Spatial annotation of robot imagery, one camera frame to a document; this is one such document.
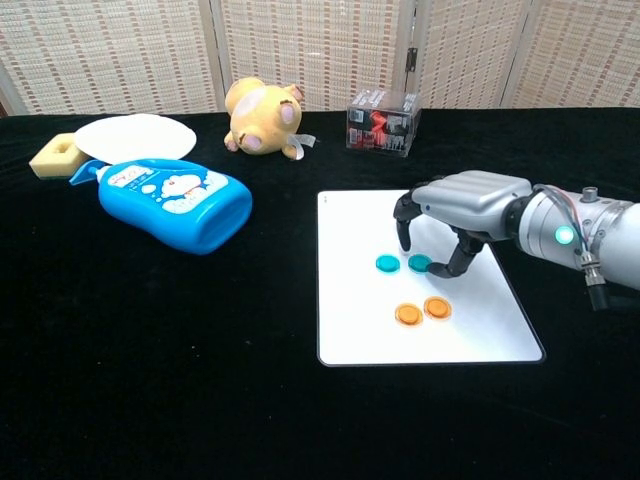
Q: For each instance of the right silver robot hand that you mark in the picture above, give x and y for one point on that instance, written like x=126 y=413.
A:
x=475 y=200

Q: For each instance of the teal disc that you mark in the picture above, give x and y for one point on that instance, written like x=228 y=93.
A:
x=386 y=263
x=419 y=262

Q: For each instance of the orange disc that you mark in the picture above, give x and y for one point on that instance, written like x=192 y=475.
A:
x=438 y=308
x=408 y=315

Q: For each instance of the clear plastic box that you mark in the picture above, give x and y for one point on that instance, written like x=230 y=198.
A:
x=382 y=130

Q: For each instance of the white magnetic board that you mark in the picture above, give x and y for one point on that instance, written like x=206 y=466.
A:
x=350 y=300

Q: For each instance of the woven folding screen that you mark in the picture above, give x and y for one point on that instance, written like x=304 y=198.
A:
x=310 y=50

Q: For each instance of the yellow plush bear toy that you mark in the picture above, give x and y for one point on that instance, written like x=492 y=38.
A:
x=262 y=120

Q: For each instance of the blue pump bottle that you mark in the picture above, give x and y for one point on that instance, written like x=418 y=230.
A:
x=190 y=210

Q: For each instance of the white round plate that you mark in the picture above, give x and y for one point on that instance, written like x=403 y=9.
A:
x=135 y=137

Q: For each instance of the black tablecloth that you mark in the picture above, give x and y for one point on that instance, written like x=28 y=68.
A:
x=150 y=350

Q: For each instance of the yellow sponge with hole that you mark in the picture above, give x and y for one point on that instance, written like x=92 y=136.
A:
x=47 y=162

